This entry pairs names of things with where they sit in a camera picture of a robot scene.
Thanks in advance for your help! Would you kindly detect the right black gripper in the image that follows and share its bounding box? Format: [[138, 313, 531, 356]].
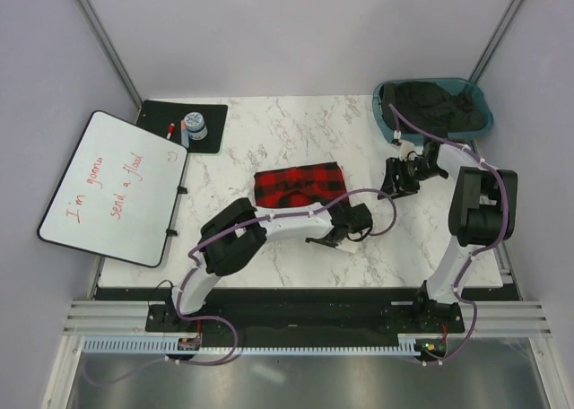
[[377, 157, 446, 200]]

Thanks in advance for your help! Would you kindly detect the red black plaid shirt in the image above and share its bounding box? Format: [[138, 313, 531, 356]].
[[254, 161, 347, 208]]

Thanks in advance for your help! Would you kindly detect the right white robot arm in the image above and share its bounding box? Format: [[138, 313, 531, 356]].
[[378, 141, 518, 332]]

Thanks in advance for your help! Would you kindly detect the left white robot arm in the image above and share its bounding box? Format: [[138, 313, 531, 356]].
[[165, 197, 373, 331]]

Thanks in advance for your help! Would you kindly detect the teal plastic bin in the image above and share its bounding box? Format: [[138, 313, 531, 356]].
[[372, 76, 495, 148]]

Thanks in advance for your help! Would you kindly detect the black clothing in bin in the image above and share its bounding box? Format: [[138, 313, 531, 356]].
[[379, 80, 489, 135]]

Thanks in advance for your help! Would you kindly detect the white blue lidded jar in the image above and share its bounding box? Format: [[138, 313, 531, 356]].
[[183, 112, 208, 141]]

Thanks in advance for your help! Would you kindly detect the blue orange eraser stick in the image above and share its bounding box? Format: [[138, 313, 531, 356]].
[[180, 120, 189, 149]]

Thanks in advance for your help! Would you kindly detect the red whiteboard marker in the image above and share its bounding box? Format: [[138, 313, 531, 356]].
[[167, 123, 175, 140]]

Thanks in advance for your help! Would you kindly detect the black mat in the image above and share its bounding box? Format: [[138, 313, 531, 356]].
[[136, 100, 228, 154]]

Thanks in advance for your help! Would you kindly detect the white dry erase board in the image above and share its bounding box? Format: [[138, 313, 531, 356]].
[[37, 111, 187, 267]]

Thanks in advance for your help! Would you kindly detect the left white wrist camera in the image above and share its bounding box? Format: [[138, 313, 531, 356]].
[[337, 242, 360, 254]]

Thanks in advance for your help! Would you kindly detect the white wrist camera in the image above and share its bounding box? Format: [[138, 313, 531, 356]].
[[398, 140, 416, 161], [337, 242, 360, 254]]

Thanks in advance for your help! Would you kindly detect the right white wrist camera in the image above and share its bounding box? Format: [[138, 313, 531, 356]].
[[398, 140, 416, 161]]

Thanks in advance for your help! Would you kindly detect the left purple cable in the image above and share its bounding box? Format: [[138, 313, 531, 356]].
[[83, 187, 400, 387]]

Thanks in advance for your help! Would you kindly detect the purple cable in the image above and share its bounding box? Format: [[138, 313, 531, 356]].
[[83, 187, 400, 387], [388, 103, 512, 368]]

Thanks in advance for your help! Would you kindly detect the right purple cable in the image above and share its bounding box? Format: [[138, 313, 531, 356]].
[[388, 103, 512, 368]]

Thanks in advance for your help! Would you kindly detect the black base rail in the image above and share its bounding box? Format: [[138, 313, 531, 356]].
[[145, 289, 465, 348]]

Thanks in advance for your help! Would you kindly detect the light blue cable duct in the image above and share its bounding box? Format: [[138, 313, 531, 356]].
[[82, 335, 422, 356]]

